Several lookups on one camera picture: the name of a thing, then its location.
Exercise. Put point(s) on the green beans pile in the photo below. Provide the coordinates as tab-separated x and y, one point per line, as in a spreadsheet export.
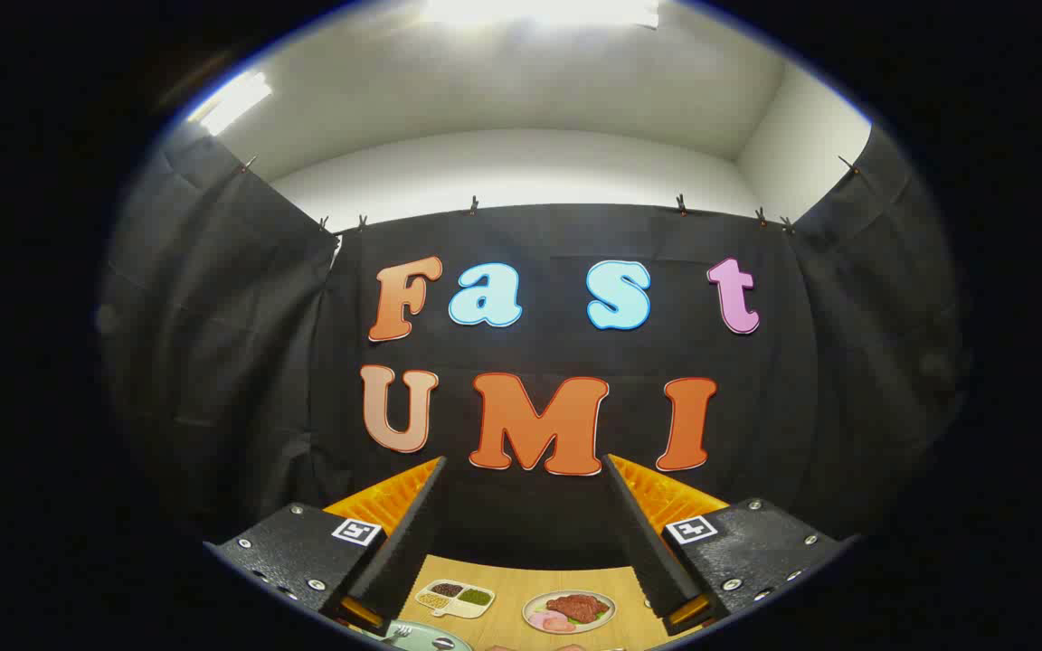
475	597

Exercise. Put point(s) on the dark red beans pile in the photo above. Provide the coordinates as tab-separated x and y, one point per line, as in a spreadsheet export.
446	589

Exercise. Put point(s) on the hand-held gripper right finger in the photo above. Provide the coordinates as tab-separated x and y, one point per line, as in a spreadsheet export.
643	542

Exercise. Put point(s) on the pink ham slices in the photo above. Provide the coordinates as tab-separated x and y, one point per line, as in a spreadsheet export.
550	622

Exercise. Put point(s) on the small ceiling light panel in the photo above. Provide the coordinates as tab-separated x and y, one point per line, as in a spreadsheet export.
232	101

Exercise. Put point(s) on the white compartment tray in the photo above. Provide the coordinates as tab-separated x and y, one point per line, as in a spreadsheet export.
464	612

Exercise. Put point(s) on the long ceiling light panel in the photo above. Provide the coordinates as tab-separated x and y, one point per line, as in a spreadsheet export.
539	11

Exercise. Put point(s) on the row of black cloth clips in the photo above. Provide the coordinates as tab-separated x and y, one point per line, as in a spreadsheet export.
473	205

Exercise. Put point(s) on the light blue round plate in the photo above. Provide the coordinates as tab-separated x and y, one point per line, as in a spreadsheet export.
421	633

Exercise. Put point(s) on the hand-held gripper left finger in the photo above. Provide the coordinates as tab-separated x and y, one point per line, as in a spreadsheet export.
412	533

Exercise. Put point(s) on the yellow soybeans pile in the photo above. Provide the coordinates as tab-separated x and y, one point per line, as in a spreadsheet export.
433	601

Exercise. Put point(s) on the beige round dinner plate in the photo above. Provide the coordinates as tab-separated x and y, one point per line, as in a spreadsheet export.
535	604

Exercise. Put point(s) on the brown meat steak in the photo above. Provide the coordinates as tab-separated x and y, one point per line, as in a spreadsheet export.
575	608

